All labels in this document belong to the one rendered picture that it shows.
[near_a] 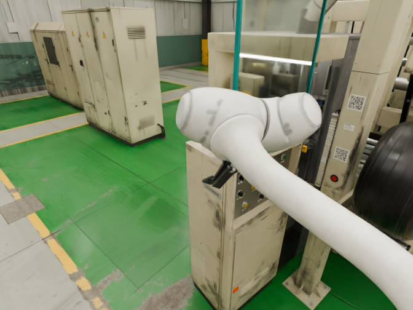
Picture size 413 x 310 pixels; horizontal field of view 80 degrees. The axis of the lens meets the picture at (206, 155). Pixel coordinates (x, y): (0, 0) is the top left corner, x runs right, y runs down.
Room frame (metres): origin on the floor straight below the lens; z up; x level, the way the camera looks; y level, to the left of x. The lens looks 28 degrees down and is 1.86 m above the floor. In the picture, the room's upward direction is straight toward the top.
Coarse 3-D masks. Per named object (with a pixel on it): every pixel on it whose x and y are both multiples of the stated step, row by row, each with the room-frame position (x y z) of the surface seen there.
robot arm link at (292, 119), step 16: (288, 96) 0.49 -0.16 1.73; (304, 96) 0.48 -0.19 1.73; (272, 112) 0.47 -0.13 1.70; (288, 112) 0.46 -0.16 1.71; (304, 112) 0.45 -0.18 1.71; (320, 112) 0.47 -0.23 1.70; (272, 128) 0.45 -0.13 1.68; (288, 128) 0.45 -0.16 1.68; (304, 128) 0.44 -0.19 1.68; (272, 144) 0.46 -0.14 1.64; (288, 144) 0.47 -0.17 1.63
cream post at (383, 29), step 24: (384, 0) 1.21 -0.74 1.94; (408, 0) 1.19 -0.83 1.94; (384, 24) 1.19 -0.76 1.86; (360, 48) 1.25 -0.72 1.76; (384, 48) 1.17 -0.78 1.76; (360, 72) 1.22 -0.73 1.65; (384, 72) 1.19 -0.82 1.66; (360, 120) 1.17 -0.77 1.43; (336, 144) 1.24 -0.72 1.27; (360, 144) 1.18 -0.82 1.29; (336, 168) 1.21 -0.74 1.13; (336, 192) 1.18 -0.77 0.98; (312, 240) 1.23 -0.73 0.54; (312, 264) 1.19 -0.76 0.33; (312, 288) 1.16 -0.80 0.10
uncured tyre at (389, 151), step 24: (384, 144) 1.00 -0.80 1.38; (408, 144) 0.95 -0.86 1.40; (384, 168) 0.92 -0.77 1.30; (408, 168) 0.87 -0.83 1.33; (360, 192) 0.94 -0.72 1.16; (384, 192) 0.87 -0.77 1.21; (408, 192) 0.82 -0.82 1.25; (360, 216) 0.94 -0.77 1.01; (384, 216) 0.85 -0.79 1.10; (408, 216) 0.78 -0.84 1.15
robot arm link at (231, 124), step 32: (192, 96) 0.42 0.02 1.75; (224, 96) 0.43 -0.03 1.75; (192, 128) 0.39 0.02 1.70; (224, 128) 0.38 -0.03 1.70; (256, 128) 0.39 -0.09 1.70; (224, 160) 0.41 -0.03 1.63; (256, 160) 0.33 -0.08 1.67; (288, 192) 0.29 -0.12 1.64; (320, 192) 0.29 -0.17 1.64; (320, 224) 0.26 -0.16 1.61; (352, 224) 0.25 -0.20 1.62; (352, 256) 0.23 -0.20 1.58; (384, 256) 0.22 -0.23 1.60; (384, 288) 0.20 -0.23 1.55
